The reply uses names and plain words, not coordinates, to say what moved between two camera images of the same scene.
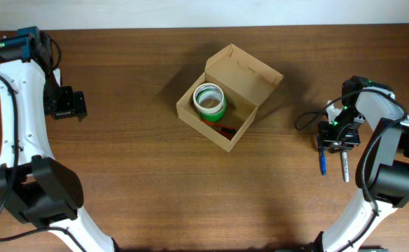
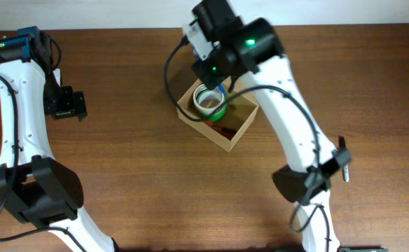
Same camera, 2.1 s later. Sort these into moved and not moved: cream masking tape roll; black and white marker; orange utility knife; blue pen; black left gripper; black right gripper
Moved: black right gripper; blue pen
Not moved: cream masking tape roll; black left gripper; black and white marker; orange utility knife
